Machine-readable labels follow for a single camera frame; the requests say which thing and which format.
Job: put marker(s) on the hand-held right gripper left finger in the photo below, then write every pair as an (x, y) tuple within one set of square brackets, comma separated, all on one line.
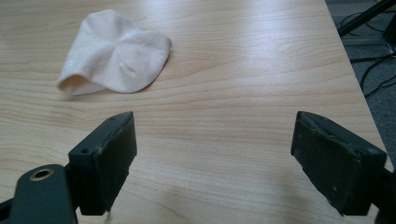
[(104, 174)]

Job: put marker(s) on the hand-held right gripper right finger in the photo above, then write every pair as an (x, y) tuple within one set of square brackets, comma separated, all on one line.
[(336, 169)]

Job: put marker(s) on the white sock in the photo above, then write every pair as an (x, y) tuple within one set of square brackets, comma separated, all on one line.
[(115, 54)]

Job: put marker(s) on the dark stand foot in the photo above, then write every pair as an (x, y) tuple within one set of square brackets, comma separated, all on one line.
[(391, 34)]

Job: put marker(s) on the grey metal rail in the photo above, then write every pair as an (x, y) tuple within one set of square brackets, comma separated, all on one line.
[(364, 40)]

